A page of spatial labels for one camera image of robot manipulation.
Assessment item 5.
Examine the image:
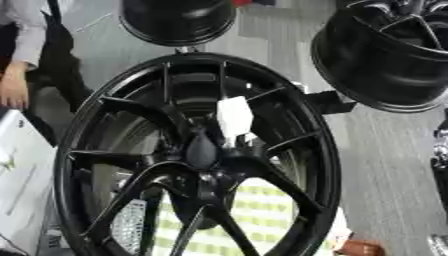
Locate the large black spoked wheel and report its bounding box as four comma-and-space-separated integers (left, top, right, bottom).
52, 51, 343, 256

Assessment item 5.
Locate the black spoked wheel rim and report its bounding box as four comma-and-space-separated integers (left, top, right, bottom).
309, 0, 448, 114

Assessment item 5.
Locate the perforated silver metal plate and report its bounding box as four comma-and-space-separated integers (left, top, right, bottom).
108, 198, 149, 247

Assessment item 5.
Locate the brown object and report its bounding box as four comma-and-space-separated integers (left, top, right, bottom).
334, 238, 387, 256

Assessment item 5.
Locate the person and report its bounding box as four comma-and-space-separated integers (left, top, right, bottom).
0, 0, 97, 114

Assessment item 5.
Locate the white box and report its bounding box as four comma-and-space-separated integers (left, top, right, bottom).
0, 108, 62, 256

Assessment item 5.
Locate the person's hand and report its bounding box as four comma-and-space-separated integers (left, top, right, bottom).
0, 61, 32, 111

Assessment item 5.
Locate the black stand bracket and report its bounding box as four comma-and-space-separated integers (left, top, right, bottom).
302, 90, 359, 115

